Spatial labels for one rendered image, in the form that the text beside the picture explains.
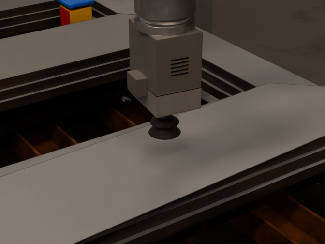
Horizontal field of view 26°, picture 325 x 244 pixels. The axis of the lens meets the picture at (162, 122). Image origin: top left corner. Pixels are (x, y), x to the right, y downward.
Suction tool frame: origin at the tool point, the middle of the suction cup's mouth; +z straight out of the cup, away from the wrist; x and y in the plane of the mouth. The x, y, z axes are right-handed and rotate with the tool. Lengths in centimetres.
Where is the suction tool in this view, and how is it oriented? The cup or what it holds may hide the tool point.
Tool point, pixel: (164, 131)
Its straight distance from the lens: 94.3
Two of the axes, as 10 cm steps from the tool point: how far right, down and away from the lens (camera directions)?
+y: 4.3, 4.2, -8.0
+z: 0.0, 8.8, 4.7
